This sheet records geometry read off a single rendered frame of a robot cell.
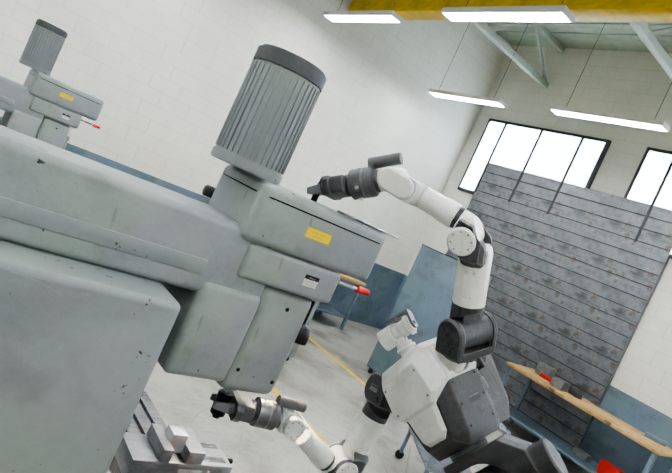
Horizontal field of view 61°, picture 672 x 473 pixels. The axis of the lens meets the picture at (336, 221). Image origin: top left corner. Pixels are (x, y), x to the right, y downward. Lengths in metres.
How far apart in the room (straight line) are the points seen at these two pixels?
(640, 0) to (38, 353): 5.94
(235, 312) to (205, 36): 7.14
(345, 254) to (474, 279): 0.37
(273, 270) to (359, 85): 8.40
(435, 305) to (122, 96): 4.93
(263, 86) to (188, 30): 6.93
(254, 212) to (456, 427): 0.81
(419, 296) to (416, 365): 6.10
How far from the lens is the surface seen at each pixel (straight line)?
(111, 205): 1.35
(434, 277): 7.73
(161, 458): 1.96
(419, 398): 1.72
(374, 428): 1.99
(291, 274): 1.59
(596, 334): 9.28
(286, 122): 1.48
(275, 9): 8.96
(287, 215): 1.51
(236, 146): 1.48
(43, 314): 1.27
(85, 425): 1.42
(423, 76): 10.74
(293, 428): 1.86
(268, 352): 1.69
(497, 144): 11.21
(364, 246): 1.69
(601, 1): 6.63
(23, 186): 1.31
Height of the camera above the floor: 1.91
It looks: 2 degrees down
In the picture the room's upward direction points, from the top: 25 degrees clockwise
